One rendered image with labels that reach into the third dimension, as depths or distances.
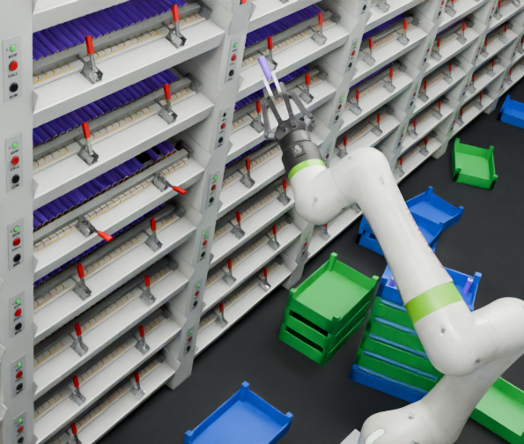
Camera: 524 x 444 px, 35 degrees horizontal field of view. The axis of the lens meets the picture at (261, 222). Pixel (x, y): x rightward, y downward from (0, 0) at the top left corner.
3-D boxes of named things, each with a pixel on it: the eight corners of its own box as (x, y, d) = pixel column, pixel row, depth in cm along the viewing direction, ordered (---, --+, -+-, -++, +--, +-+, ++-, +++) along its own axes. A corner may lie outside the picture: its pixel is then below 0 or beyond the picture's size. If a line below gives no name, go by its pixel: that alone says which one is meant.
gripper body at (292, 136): (312, 136, 193) (299, 106, 197) (278, 150, 194) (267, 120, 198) (318, 152, 200) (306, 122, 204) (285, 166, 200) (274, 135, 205)
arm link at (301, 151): (292, 188, 199) (328, 174, 198) (283, 166, 189) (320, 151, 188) (285, 168, 202) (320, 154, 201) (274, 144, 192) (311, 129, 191)
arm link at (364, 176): (395, 307, 173) (414, 307, 182) (443, 281, 168) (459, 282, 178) (322, 160, 184) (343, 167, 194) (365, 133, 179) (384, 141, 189)
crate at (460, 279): (474, 291, 279) (482, 273, 274) (465, 328, 263) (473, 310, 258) (388, 261, 285) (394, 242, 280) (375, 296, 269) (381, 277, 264)
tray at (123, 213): (199, 180, 226) (212, 156, 219) (29, 285, 183) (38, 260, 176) (148, 132, 229) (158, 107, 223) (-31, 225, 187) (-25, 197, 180)
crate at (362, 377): (439, 371, 303) (446, 356, 298) (430, 410, 287) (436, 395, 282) (362, 342, 308) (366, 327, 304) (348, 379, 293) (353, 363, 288)
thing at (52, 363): (184, 288, 250) (200, 262, 240) (30, 403, 207) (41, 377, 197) (137, 243, 253) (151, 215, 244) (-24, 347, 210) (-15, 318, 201)
